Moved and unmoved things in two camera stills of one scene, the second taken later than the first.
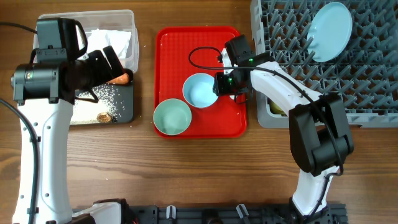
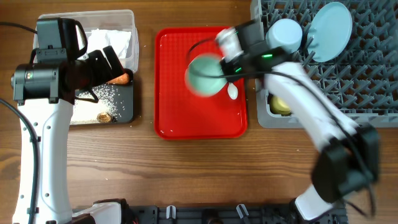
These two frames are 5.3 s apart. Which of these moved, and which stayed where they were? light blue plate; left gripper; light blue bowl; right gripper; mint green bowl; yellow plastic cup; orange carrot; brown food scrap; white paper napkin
Moved: right gripper; light blue bowl; mint green bowl
Stayed: light blue plate; brown food scrap; orange carrot; yellow plastic cup; left gripper; white paper napkin
